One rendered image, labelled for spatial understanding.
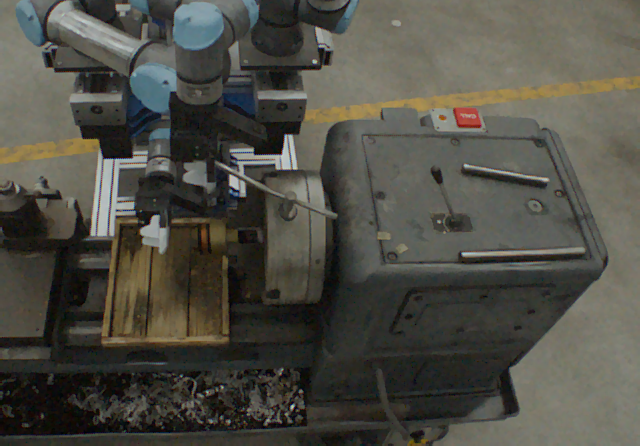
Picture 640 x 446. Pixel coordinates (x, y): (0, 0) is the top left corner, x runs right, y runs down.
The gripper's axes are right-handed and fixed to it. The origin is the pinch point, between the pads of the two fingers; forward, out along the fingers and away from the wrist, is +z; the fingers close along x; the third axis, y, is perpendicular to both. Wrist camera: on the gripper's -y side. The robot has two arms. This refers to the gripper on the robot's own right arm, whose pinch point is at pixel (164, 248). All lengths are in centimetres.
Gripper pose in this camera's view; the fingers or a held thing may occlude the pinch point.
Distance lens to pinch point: 144.8
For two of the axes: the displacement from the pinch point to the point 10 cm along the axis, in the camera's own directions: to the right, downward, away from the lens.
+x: 1.0, -6.1, -7.9
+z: 0.9, 7.9, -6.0
